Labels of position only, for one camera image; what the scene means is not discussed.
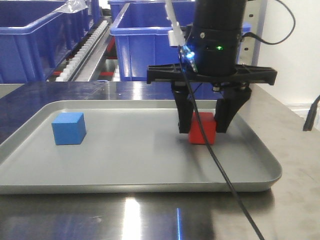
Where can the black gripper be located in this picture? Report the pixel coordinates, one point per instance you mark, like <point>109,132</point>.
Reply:
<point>210,55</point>

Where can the red cube block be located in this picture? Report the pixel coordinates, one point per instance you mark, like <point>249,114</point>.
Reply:
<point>209,126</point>

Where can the blue cube block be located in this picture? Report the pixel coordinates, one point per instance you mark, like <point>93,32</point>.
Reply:
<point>69,128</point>

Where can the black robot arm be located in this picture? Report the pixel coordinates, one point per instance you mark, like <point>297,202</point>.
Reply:
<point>218,13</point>

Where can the grey metal tray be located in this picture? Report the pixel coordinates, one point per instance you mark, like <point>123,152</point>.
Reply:
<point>130,146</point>

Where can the right blue plastic bin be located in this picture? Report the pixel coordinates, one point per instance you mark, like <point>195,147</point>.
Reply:
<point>140,45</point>

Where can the blue plastic bin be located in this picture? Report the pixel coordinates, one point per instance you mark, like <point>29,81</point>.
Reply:
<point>154,11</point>
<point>140,45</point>
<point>34,39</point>

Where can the rear blue plastic bin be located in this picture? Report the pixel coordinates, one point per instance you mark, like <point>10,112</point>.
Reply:
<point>154,11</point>

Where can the clear plastic sheet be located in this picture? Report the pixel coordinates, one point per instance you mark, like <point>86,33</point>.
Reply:
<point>72,7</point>

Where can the left blue plastic bin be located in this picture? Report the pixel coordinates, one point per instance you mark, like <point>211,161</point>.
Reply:
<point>34,39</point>

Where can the steel shelf upright post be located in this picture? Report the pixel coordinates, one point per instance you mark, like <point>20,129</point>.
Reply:
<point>250,48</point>

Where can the white roller conveyor rail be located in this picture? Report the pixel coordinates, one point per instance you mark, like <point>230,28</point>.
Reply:
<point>74,67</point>

